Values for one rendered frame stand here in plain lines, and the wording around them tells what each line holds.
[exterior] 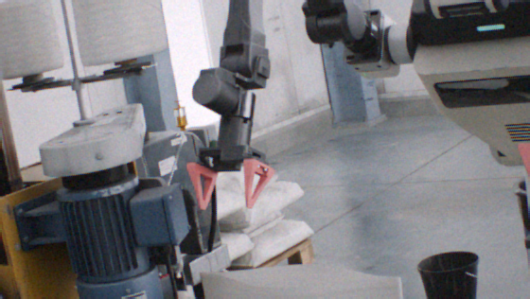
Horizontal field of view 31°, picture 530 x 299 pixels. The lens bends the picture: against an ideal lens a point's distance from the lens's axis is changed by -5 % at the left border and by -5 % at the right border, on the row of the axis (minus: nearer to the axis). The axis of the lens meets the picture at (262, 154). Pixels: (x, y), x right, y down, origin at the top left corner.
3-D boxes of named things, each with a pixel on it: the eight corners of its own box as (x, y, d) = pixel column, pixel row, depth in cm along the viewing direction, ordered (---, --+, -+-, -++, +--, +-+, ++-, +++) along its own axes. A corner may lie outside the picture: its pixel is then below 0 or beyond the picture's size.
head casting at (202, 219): (224, 244, 221) (201, 114, 216) (158, 279, 201) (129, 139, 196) (126, 242, 237) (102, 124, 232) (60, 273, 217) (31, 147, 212)
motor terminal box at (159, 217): (195, 243, 174) (182, 181, 172) (183, 260, 164) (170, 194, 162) (151, 248, 176) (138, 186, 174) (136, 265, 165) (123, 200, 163)
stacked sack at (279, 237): (319, 239, 575) (315, 214, 572) (257, 276, 521) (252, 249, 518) (258, 239, 599) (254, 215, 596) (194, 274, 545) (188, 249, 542)
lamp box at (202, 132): (222, 164, 221) (215, 124, 220) (210, 168, 218) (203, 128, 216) (196, 165, 226) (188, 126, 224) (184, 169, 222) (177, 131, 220)
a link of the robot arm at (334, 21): (364, 14, 206) (343, 16, 209) (341, -6, 198) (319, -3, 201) (362, 53, 203) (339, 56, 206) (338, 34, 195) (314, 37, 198)
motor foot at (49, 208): (100, 234, 175) (91, 187, 173) (57, 254, 165) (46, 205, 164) (65, 234, 180) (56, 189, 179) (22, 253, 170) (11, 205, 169)
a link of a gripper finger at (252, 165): (248, 202, 160) (255, 147, 162) (213, 203, 164) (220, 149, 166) (271, 212, 165) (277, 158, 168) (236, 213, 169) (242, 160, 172)
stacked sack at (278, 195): (311, 200, 571) (308, 175, 569) (247, 235, 516) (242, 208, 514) (249, 202, 596) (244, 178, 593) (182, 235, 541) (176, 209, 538)
